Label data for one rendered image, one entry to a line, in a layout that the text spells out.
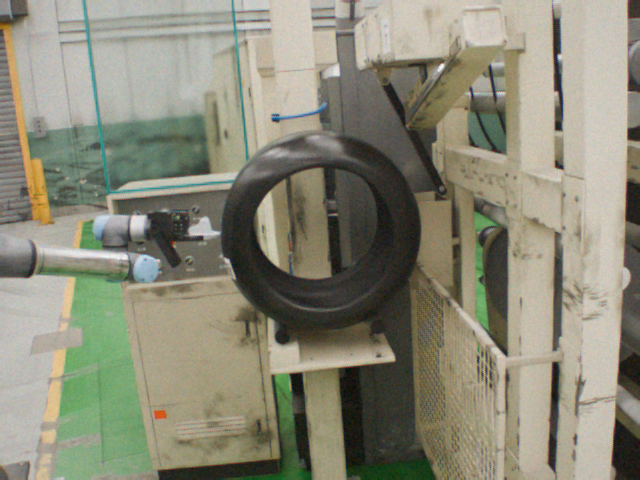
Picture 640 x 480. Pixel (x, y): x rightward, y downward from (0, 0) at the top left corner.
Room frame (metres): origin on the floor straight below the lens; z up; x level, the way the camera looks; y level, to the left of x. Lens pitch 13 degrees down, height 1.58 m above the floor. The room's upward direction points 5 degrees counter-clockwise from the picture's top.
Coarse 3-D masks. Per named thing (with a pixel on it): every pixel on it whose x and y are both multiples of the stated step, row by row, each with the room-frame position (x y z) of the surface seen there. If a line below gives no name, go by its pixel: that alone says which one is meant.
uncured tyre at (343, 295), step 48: (288, 144) 1.71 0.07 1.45; (336, 144) 1.70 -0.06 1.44; (240, 192) 1.69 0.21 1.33; (384, 192) 1.69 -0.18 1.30; (240, 240) 1.67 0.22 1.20; (384, 240) 1.97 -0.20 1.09; (240, 288) 1.70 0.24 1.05; (288, 288) 1.94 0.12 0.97; (336, 288) 1.96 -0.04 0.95; (384, 288) 1.69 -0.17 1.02
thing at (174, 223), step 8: (152, 216) 1.75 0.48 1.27; (160, 216) 1.75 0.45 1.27; (168, 216) 1.74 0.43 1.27; (176, 216) 1.76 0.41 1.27; (184, 216) 1.74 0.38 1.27; (152, 224) 1.76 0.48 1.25; (160, 224) 1.76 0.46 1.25; (168, 224) 1.74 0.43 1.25; (176, 224) 1.75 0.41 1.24; (184, 224) 1.75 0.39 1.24; (152, 232) 1.75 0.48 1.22; (168, 232) 1.74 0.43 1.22; (176, 232) 1.75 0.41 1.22; (184, 232) 1.75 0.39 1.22; (168, 240) 1.75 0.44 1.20; (176, 240) 1.74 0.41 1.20
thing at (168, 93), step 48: (96, 0) 2.33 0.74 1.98; (144, 0) 2.34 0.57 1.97; (192, 0) 2.36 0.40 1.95; (96, 48) 2.33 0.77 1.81; (144, 48) 2.34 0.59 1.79; (192, 48) 2.35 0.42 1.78; (96, 96) 2.32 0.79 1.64; (144, 96) 2.34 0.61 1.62; (192, 96) 2.35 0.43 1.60; (240, 96) 2.36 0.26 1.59; (144, 144) 2.34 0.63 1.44; (192, 144) 2.35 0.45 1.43; (240, 144) 2.36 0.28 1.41
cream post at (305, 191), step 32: (288, 0) 2.07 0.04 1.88; (288, 32) 2.07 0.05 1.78; (288, 64) 2.06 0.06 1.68; (288, 96) 2.06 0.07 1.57; (288, 128) 2.06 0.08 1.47; (288, 192) 2.06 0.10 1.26; (320, 192) 2.07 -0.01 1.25; (288, 224) 2.15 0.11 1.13; (320, 224) 2.07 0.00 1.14; (320, 256) 2.07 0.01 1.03; (320, 384) 2.07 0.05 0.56; (320, 416) 2.07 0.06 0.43; (320, 448) 2.06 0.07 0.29
